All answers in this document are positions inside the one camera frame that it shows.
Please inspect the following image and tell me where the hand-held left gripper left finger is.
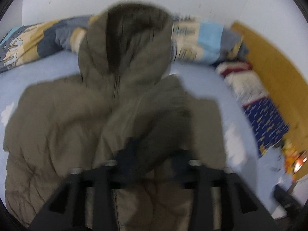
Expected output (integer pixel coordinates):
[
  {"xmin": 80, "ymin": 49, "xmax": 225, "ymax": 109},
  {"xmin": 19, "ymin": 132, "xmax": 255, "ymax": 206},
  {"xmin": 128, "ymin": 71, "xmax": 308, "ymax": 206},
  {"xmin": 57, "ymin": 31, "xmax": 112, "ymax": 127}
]
[{"xmin": 30, "ymin": 137, "xmax": 139, "ymax": 231}]

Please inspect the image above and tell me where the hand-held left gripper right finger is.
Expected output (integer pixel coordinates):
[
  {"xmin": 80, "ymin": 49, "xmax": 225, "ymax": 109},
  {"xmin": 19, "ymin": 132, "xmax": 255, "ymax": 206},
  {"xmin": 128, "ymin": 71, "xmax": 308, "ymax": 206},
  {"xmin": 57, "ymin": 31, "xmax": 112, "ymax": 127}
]
[{"xmin": 168, "ymin": 149, "xmax": 281, "ymax": 231}]

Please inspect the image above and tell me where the olive hooded puffer jacket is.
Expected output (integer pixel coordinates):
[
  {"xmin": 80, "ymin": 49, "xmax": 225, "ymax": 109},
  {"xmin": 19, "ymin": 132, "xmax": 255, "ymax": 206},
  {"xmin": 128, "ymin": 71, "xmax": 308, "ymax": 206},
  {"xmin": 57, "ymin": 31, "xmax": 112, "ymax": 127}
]
[{"xmin": 2, "ymin": 1, "xmax": 227, "ymax": 231}]

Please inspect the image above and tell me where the light blue cloud bed sheet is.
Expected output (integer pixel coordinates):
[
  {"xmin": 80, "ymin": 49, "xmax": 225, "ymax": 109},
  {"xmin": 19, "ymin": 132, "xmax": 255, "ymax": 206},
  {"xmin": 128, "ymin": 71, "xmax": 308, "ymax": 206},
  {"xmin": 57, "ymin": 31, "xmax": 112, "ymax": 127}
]
[{"xmin": 0, "ymin": 50, "xmax": 296, "ymax": 219}]

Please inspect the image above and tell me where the navy star print pillow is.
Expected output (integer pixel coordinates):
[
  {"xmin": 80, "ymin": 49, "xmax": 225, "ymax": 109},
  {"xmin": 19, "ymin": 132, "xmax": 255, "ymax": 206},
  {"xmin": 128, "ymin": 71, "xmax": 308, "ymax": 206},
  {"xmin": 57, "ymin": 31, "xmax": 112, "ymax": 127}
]
[{"xmin": 242, "ymin": 99, "xmax": 290, "ymax": 154}]

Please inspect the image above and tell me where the red and white pillow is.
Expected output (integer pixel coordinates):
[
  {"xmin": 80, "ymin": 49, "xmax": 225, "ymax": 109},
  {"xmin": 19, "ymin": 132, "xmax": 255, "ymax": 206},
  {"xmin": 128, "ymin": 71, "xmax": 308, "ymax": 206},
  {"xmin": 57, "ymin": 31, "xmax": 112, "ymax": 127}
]
[{"xmin": 215, "ymin": 61, "xmax": 269, "ymax": 106}]

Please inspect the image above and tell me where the black object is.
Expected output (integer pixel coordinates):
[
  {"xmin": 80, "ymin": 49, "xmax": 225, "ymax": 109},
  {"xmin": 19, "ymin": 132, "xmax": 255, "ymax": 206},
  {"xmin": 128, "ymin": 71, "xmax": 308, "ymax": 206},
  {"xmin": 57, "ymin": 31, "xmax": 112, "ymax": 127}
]
[{"xmin": 273, "ymin": 185, "xmax": 304, "ymax": 212}]

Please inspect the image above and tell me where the orange packaging clutter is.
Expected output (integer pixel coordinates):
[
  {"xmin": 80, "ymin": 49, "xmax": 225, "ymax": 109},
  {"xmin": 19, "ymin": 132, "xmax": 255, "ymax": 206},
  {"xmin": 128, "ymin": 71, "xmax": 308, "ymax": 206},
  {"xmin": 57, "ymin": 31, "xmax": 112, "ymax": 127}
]
[{"xmin": 281, "ymin": 142, "xmax": 308, "ymax": 176}]

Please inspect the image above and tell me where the yellow headboard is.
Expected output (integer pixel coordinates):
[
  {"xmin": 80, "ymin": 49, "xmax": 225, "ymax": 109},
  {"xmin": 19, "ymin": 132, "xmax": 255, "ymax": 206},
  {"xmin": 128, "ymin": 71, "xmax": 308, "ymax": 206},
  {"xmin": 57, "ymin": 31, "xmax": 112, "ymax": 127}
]
[{"xmin": 231, "ymin": 22, "xmax": 308, "ymax": 181}]

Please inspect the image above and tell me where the patchwork cartoon quilt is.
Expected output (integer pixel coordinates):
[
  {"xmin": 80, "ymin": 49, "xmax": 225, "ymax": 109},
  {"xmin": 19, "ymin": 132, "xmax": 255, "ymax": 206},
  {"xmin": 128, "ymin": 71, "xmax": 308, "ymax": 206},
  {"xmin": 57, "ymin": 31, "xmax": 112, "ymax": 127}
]
[{"xmin": 0, "ymin": 14, "xmax": 249, "ymax": 74}]

